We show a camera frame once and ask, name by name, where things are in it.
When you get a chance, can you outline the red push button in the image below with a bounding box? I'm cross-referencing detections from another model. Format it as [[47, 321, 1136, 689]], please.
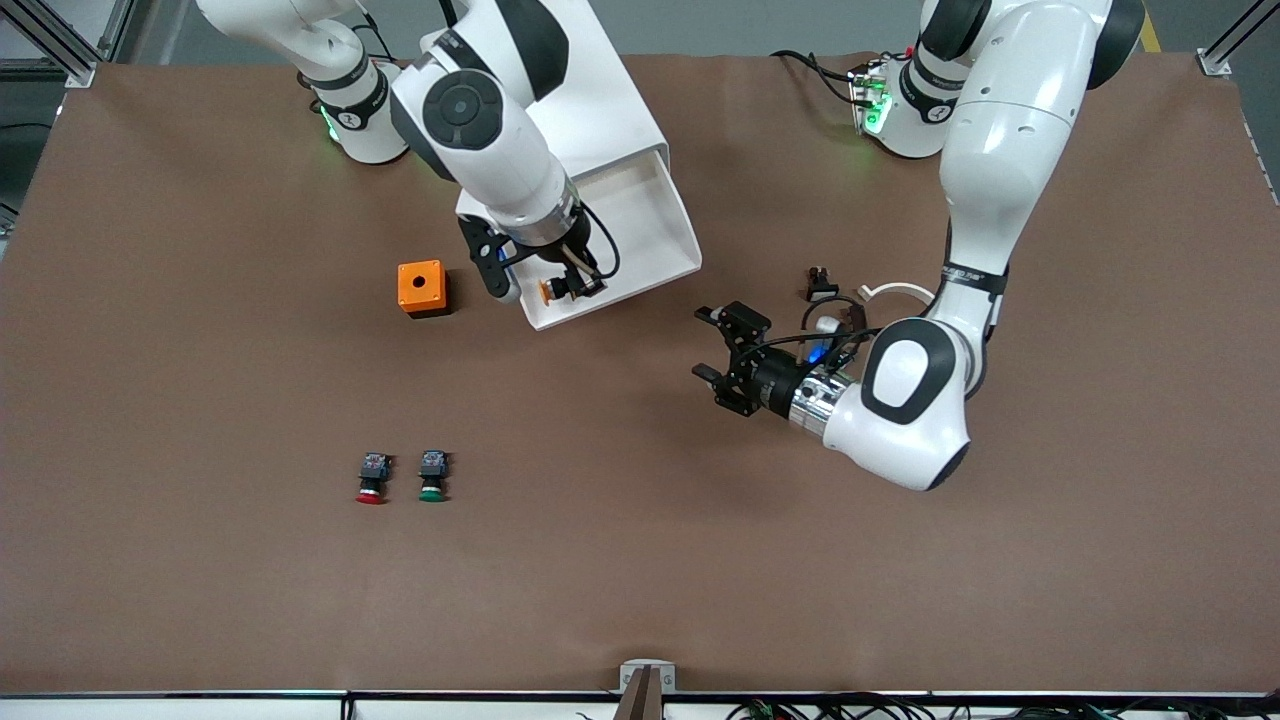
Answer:
[[356, 452, 394, 506]]

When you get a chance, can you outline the white semicircular pipe clamp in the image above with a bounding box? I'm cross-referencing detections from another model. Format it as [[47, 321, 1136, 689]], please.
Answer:
[[857, 282, 938, 308]]

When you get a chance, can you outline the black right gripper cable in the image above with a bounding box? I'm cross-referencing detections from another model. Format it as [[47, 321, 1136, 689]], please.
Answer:
[[575, 204, 622, 282]]

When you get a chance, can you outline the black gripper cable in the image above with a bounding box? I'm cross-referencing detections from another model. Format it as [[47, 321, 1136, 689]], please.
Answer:
[[575, 204, 622, 282], [762, 295, 887, 353]]

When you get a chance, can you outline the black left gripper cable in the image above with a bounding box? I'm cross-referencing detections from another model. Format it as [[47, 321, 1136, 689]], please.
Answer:
[[762, 295, 887, 353]]

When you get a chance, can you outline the orange button enclosure box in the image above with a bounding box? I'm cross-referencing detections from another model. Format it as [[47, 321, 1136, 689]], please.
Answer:
[[398, 261, 451, 319]]

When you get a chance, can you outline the black arm base cable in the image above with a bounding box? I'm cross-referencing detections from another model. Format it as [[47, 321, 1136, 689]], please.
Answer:
[[770, 50, 863, 107]]

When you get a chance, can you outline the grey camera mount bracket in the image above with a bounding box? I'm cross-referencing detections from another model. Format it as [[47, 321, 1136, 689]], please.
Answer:
[[615, 658, 678, 720]]

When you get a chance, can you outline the black cable bundle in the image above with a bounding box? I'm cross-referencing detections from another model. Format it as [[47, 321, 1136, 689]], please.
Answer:
[[728, 698, 1280, 720]]

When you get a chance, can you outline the aluminium frame profile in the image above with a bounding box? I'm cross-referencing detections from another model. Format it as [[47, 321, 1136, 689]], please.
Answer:
[[1198, 0, 1280, 78], [0, 0, 133, 87]]

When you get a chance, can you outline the white table edge rail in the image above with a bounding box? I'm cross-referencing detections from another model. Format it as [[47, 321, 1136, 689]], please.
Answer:
[[0, 690, 1280, 720]]

